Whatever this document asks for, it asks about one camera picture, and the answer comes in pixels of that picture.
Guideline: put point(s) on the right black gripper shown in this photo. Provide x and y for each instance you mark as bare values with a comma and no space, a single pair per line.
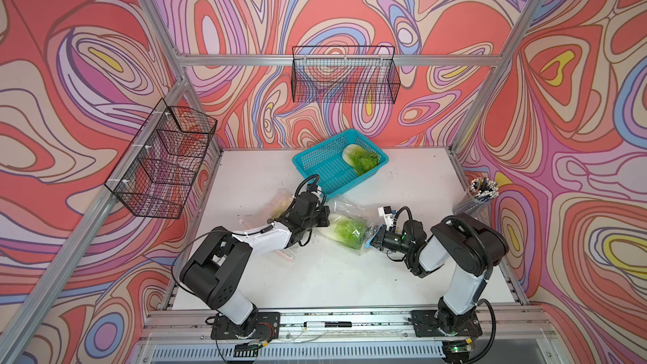
378,239

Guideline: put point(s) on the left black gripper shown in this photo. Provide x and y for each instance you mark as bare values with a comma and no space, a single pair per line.
324,213

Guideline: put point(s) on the clear blue zip-top bag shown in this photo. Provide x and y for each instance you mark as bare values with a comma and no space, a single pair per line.
340,205

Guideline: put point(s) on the green chinese cabbage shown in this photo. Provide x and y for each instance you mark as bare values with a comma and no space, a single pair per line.
347,231
360,159

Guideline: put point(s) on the small perforated bag with cabbage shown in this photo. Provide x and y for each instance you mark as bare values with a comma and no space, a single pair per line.
262,218

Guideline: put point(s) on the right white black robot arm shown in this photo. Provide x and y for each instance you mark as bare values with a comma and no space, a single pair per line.
474,248

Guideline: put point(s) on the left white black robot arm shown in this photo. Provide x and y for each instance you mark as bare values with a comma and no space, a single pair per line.
213,272

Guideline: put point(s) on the teal plastic basket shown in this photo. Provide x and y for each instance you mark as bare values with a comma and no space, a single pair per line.
325,160

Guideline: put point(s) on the cup of pens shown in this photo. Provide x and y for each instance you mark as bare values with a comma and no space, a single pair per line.
480,193

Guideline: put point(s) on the back black wire basket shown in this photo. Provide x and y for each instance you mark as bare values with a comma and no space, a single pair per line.
344,74

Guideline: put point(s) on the black wire basket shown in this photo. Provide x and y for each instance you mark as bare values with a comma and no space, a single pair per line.
169,150
344,74

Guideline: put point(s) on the left black wire basket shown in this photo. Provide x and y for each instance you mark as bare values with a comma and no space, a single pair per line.
169,150

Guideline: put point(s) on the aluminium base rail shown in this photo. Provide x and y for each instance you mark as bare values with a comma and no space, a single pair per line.
515,334

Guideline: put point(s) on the aluminium frame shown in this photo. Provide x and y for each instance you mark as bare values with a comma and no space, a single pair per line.
80,78

